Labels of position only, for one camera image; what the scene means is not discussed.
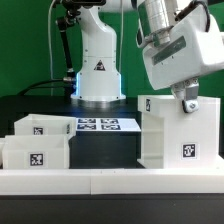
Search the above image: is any white front rail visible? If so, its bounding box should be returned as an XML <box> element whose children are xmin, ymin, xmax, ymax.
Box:
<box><xmin>0</xmin><ymin>157</ymin><xmax>224</xmax><ymax>196</ymax></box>

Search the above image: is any black camera stand pole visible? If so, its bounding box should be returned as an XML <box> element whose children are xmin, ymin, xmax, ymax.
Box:
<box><xmin>56</xmin><ymin>17</ymin><xmax>76</xmax><ymax>98</ymax></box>

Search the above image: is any white drawer tray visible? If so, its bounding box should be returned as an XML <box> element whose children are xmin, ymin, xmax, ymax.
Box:
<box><xmin>14</xmin><ymin>114</ymin><xmax>76</xmax><ymax>138</ymax></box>
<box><xmin>2</xmin><ymin>135</ymin><xmax>69</xmax><ymax>170</ymax></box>

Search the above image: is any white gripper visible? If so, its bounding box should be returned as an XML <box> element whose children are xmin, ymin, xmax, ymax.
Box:
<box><xmin>143</xmin><ymin>5</ymin><xmax>224</xmax><ymax>113</ymax></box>

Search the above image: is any white drawer cabinet box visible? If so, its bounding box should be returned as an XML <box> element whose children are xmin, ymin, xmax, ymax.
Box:
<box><xmin>138</xmin><ymin>95</ymin><xmax>220</xmax><ymax>169</ymax></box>

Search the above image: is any black cable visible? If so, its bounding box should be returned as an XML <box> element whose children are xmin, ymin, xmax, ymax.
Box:
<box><xmin>16</xmin><ymin>78</ymin><xmax>68</xmax><ymax>97</ymax></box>

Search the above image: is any white cable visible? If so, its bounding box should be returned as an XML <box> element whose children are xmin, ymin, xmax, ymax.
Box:
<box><xmin>47</xmin><ymin>0</ymin><xmax>56</xmax><ymax>81</ymax></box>

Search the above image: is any white front drawer tray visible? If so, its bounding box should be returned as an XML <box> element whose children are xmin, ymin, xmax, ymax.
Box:
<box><xmin>2</xmin><ymin>135</ymin><xmax>69</xmax><ymax>170</ymax></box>

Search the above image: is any white marker sheet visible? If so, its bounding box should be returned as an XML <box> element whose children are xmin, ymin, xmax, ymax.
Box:
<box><xmin>76</xmin><ymin>118</ymin><xmax>141</xmax><ymax>132</ymax></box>

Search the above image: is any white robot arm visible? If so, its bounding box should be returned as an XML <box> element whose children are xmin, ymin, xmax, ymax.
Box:
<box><xmin>56</xmin><ymin>0</ymin><xmax>224</xmax><ymax>113</ymax></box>

